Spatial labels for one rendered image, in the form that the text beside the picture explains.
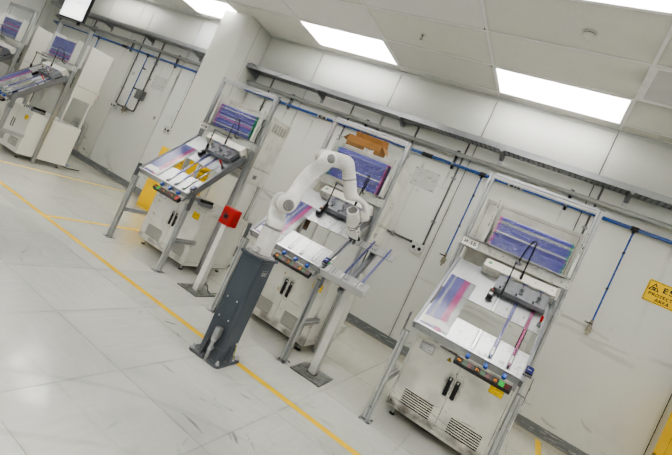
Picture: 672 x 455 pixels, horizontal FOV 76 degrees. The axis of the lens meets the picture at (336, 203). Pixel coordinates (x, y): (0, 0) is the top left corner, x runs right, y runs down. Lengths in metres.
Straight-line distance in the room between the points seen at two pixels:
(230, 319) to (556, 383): 3.21
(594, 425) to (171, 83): 7.03
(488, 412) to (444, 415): 0.29
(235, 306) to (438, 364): 1.43
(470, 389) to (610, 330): 1.97
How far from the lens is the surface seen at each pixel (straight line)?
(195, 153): 4.50
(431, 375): 3.25
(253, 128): 4.33
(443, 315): 2.98
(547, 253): 3.28
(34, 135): 6.88
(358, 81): 5.76
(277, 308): 3.68
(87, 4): 6.99
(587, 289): 4.80
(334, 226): 3.47
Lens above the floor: 1.21
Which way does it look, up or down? level
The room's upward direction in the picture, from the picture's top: 25 degrees clockwise
